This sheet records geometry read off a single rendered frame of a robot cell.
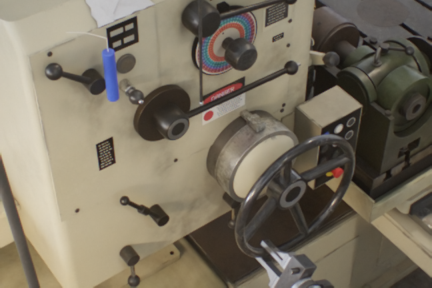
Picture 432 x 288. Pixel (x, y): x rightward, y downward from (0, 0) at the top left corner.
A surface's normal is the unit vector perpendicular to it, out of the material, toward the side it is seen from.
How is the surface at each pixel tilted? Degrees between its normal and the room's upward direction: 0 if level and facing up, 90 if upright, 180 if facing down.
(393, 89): 39
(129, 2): 70
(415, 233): 0
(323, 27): 24
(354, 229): 90
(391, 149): 90
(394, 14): 0
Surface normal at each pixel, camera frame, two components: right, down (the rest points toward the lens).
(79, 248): 0.58, 0.55
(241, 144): -0.42, -0.42
